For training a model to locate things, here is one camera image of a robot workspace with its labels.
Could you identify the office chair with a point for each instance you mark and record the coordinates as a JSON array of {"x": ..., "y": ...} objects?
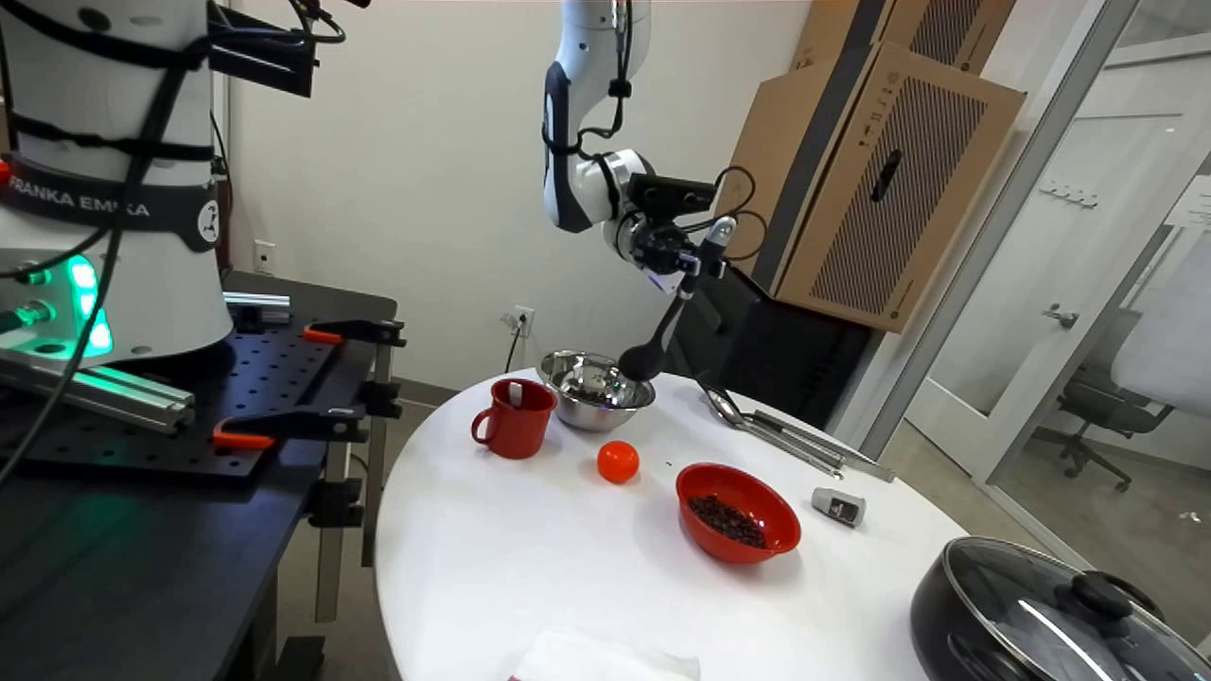
[{"x": 1110, "y": 404}]

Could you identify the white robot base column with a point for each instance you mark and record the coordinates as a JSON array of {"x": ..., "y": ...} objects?
[{"x": 115, "y": 125}]

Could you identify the red bowl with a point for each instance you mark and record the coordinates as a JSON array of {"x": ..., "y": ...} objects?
[{"x": 771, "y": 536}]

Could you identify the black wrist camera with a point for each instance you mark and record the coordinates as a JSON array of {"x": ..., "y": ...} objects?
[{"x": 666, "y": 193}]

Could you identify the black perforated robot table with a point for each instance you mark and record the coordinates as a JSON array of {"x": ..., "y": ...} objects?
[{"x": 127, "y": 570}]

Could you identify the aluminium rail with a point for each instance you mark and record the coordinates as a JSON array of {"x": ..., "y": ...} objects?
[{"x": 99, "y": 390}]

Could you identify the white door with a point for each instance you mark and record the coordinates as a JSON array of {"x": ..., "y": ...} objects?
[{"x": 1047, "y": 252}]

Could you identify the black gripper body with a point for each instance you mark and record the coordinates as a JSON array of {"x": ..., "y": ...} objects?
[{"x": 659, "y": 242}]

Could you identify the black pot glass lid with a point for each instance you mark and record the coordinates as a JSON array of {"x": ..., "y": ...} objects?
[{"x": 1010, "y": 628}]

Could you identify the dark beans pile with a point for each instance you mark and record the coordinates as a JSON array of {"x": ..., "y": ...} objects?
[{"x": 727, "y": 521}]

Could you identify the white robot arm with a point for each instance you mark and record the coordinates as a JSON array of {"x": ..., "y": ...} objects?
[{"x": 588, "y": 125}]

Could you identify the white wall outlet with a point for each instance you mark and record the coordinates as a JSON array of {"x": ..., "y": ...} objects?
[{"x": 523, "y": 319}]

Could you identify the black mounted device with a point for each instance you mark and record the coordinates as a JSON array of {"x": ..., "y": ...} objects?
[{"x": 265, "y": 59}]

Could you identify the red mug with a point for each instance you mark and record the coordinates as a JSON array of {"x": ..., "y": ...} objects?
[{"x": 516, "y": 436}]

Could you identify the black drawer cabinet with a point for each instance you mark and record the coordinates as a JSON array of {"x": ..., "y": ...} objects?
[{"x": 783, "y": 354}]

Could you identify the small grey metal gadget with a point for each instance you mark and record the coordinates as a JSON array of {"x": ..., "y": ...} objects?
[{"x": 839, "y": 510}]

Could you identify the white towel red stripes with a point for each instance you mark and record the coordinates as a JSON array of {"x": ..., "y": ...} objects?
[{"x": 607, "y": 661}]

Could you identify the small metal teaspoon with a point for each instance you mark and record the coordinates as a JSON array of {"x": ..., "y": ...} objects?
[{"x": 514, "y": 390}]

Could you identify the large cardboard box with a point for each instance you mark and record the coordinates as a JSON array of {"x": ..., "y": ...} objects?
[{"x": 920, "y": 190}]

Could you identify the silver metal tongs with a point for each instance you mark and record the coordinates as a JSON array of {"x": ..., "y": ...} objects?
[{"x": 798, "y": 439}]

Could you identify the small orange ball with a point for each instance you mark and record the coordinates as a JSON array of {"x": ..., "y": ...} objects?
[{"x": 620, "y": 463}]

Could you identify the silver metal bowl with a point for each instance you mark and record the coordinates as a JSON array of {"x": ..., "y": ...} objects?
[{"x": 588, "y": 410}]

